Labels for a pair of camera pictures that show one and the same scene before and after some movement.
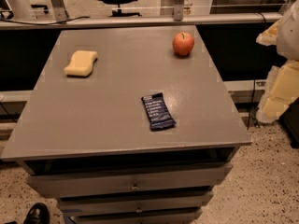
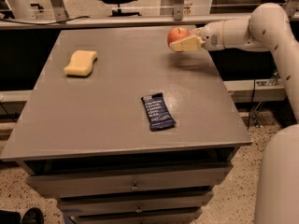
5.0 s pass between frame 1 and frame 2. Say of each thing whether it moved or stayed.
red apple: moved
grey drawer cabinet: stayed
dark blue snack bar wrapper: stayed
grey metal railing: stayed
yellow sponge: stayed
